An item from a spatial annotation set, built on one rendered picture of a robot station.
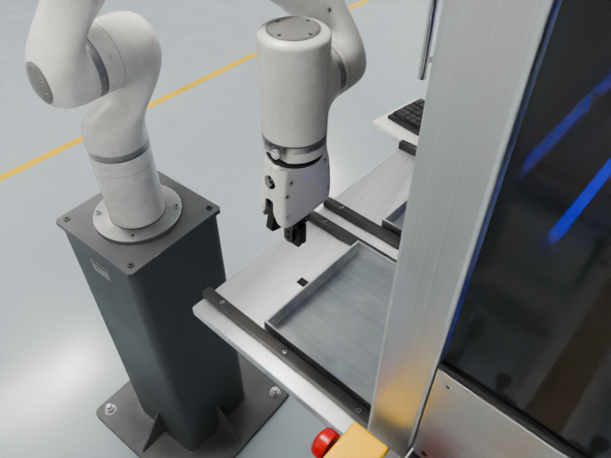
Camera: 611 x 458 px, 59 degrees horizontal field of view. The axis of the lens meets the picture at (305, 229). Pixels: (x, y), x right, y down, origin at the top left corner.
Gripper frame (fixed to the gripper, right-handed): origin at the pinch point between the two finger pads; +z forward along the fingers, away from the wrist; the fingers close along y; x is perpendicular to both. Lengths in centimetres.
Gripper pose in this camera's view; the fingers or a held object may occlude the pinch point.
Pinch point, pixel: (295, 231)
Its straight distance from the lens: 81.6
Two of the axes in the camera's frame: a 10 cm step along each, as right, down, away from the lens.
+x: -7.4, -4.8, 4.7
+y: 6.7, -5.2, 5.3
